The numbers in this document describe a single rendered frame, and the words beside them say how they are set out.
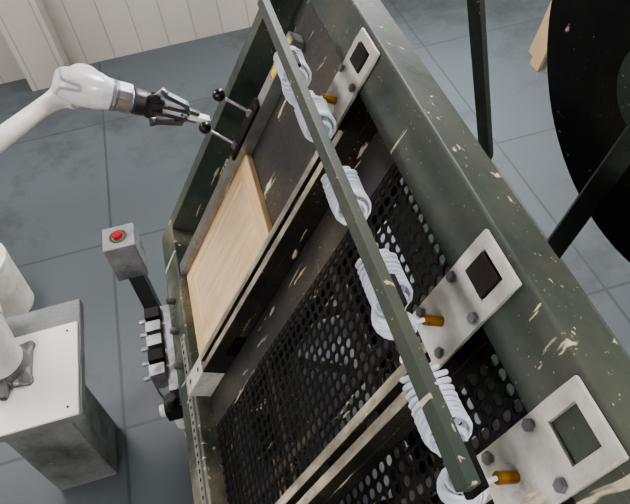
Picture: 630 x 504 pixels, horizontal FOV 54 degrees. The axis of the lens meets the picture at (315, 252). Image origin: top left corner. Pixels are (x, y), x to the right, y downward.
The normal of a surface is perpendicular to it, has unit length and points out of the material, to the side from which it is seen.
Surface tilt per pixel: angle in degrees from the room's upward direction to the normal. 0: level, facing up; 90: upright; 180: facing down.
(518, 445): 58
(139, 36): 90
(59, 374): 1
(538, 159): 0
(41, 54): 90
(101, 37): 90
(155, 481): 0
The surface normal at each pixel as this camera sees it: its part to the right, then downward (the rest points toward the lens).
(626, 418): 0.44, -0.68
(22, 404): -0.10, -0.64
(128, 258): 0.25, 0.72
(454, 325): -0.87, -0.14
